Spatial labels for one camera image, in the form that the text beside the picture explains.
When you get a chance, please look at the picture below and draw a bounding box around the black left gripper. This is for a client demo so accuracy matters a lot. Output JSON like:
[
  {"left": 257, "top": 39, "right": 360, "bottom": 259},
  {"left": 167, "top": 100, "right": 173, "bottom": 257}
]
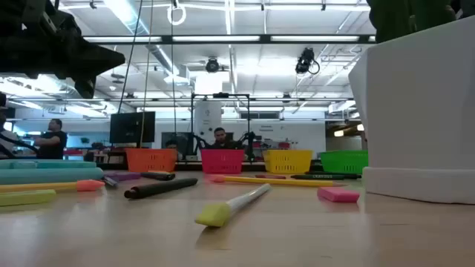
[{"left": 0, "top": 0, "right": 126, "bottom": 99}]

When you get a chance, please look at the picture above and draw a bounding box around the yellow pencil orange cap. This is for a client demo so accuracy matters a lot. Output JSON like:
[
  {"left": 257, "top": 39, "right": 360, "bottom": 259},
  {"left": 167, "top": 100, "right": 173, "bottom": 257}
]
[{"left": 0, "top": 179, "right": 106, "bottom": 194}]

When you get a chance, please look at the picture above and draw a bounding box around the yellow and black pen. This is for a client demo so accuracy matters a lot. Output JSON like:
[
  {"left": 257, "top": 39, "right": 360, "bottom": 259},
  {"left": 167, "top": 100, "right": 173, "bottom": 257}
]
[{"left": 140, "top": 171, "right": 176, "bottom": 182}]

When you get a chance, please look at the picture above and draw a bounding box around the black crayon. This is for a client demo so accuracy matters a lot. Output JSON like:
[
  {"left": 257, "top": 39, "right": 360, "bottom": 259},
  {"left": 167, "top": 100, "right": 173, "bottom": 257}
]
[{"left": 123, "top": 177, "right": 199, "bottom": 200}]

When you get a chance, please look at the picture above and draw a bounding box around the silver pencil yellow cap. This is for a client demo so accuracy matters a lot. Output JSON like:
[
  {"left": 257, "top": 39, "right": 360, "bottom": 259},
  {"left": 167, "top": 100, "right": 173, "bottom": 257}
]
[{"left": 194, "top": 182, "right": 272, "bottom": 228}]

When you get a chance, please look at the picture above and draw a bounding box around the green crayon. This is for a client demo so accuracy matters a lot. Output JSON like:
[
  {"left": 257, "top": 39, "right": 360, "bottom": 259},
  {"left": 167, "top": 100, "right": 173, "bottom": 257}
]
[{"left": 290, "top": 174, "right": 347, "bottom": 181}]

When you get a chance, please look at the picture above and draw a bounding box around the black pen white print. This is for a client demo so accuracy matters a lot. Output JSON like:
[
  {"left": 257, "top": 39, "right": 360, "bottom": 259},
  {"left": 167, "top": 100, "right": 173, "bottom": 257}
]
[{"left": 304, "top": 171, "right": 362, "bottom": 180}]

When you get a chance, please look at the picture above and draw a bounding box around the white plant pot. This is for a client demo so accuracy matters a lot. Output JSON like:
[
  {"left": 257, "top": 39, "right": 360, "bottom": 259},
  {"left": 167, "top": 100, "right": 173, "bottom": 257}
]
[{"left": 347, "top": 15, "right": 475, "bottom": 205}]

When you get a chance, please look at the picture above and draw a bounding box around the black monitor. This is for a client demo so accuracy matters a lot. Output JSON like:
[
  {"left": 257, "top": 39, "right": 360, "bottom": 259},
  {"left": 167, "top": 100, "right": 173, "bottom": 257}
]
[{"left": 109, "top": 111, "right": 157, "bottom": 145}]

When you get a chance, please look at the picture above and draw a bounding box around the orange plastic basket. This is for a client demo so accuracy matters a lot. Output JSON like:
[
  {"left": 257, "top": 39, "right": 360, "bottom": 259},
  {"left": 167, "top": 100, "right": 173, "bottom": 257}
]
[{"left": 125, "top": 148, "right": 178, "bottom": 174}]

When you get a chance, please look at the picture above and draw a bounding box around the white pillar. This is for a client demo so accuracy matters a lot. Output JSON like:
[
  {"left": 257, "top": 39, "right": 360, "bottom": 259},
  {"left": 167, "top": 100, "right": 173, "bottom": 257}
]
[{"left": 194, "top": 100, "right": 223, "bottom": 149}]

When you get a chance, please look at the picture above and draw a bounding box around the red plastic basket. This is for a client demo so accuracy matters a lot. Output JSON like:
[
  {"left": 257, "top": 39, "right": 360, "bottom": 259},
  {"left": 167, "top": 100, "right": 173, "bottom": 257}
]
[{"left": 200, "top": 148, "right": 245, "bottom": 174}]

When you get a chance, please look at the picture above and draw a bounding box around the black overhead light beam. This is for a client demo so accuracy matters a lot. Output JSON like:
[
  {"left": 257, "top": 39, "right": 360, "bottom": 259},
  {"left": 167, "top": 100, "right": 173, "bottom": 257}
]
[{"left": 83, "top": 34, "right": 376, "bottom": 45}]

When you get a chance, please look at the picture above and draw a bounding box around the yellow plastic basket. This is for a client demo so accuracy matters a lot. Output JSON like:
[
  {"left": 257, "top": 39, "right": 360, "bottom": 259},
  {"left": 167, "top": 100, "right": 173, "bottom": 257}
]
[{"left": 262, "top": 149, "right": 314, "bottom": 174}]

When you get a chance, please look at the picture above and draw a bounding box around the green plastic basket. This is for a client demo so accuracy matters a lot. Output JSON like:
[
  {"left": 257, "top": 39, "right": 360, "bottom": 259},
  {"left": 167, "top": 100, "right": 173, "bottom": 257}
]
[{"left": 319, "top": 150, "right": 369, "bottom": 175}]

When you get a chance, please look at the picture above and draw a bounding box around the black hanging cable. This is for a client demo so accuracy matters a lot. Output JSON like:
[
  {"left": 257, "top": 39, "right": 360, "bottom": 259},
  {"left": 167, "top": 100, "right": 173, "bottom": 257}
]
[{"left": 117, "top": 0, "right": 144, "bottom": 114}]

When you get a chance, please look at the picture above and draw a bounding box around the yellow hanging cable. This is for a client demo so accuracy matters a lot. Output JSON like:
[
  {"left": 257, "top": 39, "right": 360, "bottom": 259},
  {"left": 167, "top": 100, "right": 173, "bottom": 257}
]
[{"left": 140, "top": 0, "right": 154, "bottom": 148}]

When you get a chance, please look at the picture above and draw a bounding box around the white cable ring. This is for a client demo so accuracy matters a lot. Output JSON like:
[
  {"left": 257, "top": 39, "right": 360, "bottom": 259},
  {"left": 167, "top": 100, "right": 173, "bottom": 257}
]
[{"left": 166, "top": 3, "right": 187, "bottom": 27}]

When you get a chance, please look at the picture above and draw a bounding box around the black ceiling camera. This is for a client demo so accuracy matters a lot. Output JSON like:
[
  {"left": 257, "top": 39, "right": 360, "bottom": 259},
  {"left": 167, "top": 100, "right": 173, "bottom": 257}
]
[
  {"left": 295, "top": 47, "right": 321, "bottom": 75},
  {"left": 204, "top": 57, "right": 220, "bottom": 73}
]

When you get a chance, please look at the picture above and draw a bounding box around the black curved cable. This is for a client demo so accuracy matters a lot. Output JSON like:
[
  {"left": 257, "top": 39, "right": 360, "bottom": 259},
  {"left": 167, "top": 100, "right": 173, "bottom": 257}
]
[{"left": 0, "top": 132, "right": 40, "bottom": 159}]

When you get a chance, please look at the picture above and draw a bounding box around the black table frame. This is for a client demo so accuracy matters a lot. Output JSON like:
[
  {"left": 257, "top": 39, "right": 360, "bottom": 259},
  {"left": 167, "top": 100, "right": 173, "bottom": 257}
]
[{"left": 85, "top": 161, "right": 324, "bottom": 172}]

